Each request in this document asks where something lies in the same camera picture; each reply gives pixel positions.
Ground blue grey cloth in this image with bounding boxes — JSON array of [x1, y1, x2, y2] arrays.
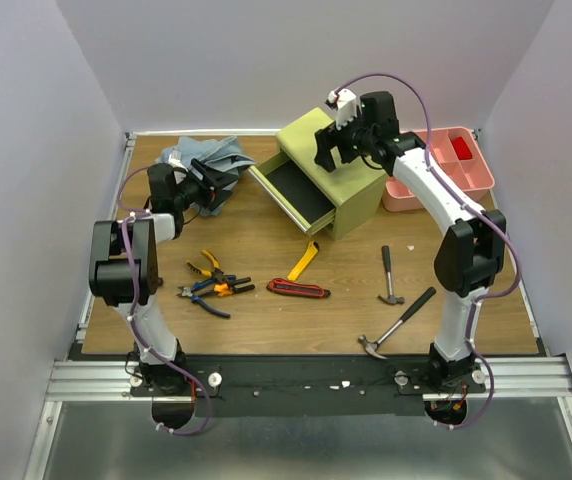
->
[[158, 135, 257, 219]]

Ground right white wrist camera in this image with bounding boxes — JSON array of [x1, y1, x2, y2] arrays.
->
[[326, 88, 358, 129]]

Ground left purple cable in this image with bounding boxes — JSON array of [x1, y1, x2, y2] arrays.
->
[[115, 164, 215, 438]]

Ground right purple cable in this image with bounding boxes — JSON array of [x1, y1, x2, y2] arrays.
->
[[338, 73, 524, 432]]

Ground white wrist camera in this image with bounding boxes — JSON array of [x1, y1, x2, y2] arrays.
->
[[167, 150, 186, 171], [326, 88, 358, 129]]

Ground large black claw hammer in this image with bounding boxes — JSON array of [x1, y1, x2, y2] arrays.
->
[[358, 287, 436, 360]]

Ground yellow handled pliers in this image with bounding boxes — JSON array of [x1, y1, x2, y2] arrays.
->
[[185, 248, 237, 285]]

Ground orange black handled pliers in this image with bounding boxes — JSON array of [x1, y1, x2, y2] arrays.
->
[[200, 277, 255, 298]]

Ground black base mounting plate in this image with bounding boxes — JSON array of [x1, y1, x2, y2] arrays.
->
[[126, 355, 487, 422]]

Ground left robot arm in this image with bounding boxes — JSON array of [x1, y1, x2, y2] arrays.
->
[[89, 159, 237, 395]]

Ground red black utility knife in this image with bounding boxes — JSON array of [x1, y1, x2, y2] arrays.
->
[[266, 278, 331, 299]]

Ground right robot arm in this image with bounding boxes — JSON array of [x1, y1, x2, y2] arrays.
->
[[315, 89, 506, 392]]

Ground small black claw hammer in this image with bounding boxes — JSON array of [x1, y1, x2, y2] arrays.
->
[[378, 245, 405, 305]]

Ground purple cable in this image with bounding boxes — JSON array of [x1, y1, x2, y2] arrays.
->
[[338, 73, 524, 432], [115, 164, 215, 438]]

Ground blue handled pliers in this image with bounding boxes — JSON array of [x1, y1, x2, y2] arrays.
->
[[176, 275, 237, 320]]

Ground pink divided organizer tray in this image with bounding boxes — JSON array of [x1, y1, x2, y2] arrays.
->
[[382, 126, 495, 212]]

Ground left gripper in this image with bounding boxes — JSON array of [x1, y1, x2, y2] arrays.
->
[[173, 158, 238, 211]]

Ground yellow utility knife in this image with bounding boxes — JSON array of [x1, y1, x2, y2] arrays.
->
[[287, 241, 319, 282]]

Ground green metal tool chest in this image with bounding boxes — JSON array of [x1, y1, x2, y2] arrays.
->
[[248, 107, 390, 240]]

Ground red item in tray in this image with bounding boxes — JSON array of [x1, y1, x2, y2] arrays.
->
[[451, 137, 474, 160]]

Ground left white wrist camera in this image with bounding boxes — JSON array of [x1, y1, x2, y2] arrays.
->
[[167, 150, 186, 171]]

